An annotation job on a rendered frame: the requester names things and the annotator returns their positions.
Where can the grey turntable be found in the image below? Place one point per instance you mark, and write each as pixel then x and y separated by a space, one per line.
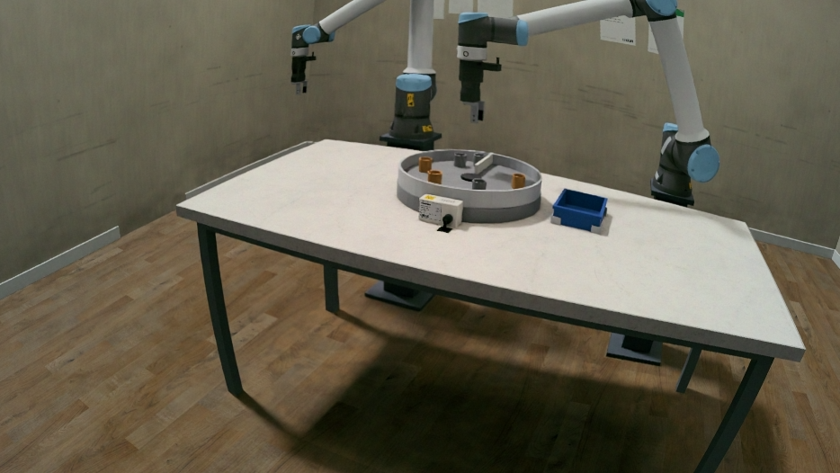
pixel 499 197

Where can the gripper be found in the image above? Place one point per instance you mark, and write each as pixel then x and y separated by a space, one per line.
pixel 472 82
pixel 300 69

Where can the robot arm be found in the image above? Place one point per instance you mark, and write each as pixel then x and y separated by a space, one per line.
pixel 672 79
pixel 420 39

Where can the white table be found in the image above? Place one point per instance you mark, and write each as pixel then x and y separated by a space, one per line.
pixel 590 282

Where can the bronze bushing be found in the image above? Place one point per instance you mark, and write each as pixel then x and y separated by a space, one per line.
pixel 434 180
pixel 425 167
pixel 518 184

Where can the white control box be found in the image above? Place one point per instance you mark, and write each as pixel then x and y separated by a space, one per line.
pixel 436 208

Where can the blue crate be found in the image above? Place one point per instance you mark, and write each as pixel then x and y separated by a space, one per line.
pixel 577 210

